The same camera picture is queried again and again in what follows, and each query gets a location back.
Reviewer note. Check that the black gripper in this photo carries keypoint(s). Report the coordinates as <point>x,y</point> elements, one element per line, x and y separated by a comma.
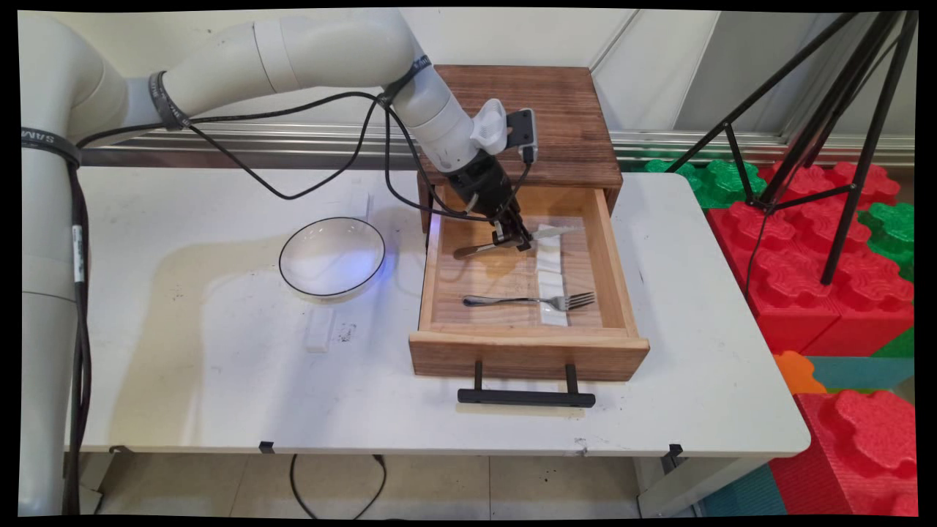
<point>483,187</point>

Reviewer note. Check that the silver serrated table knife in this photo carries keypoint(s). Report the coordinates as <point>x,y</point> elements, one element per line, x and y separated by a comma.
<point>556,232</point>

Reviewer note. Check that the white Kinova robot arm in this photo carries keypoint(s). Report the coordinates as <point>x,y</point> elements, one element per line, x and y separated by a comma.
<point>293,58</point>

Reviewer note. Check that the white ceramic cutlery rest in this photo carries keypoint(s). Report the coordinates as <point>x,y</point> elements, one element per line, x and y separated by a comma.
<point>553,289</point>
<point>361,206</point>
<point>549,258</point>
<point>321,331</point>

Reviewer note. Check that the silver fork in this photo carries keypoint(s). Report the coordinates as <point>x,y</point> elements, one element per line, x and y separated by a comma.
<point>505,301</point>

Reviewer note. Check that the dark wooden cabinet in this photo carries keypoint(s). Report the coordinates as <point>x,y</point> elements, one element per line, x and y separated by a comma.
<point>571,146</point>

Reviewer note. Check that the light wooden drawer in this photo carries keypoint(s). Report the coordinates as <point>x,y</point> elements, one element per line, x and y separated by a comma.
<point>527,357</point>

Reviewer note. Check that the white plate with black rim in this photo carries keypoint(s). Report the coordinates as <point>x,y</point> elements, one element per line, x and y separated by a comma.
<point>333,258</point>

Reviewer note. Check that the green foam block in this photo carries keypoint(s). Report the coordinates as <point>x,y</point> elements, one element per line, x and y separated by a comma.
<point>721,183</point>
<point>893,234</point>

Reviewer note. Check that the large red foam block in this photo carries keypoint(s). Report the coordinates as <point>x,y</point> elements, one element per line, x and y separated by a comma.
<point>798,271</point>

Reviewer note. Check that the grey metal table leg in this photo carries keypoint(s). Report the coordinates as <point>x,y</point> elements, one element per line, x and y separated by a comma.
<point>681,490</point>
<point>110,476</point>

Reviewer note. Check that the black tripod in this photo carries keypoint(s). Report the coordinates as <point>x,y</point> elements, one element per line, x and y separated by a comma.
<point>870,150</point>

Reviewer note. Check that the teal foam floor mat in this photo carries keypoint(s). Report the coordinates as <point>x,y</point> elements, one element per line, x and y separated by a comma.
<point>864,373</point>

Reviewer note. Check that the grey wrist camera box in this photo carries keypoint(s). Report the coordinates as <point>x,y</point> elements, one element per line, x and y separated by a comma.
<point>525,132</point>

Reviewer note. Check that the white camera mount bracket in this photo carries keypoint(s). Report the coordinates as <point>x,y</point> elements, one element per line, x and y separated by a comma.
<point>489,126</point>

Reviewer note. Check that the aluminium wall rail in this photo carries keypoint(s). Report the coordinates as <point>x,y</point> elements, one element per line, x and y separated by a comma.
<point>307,139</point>

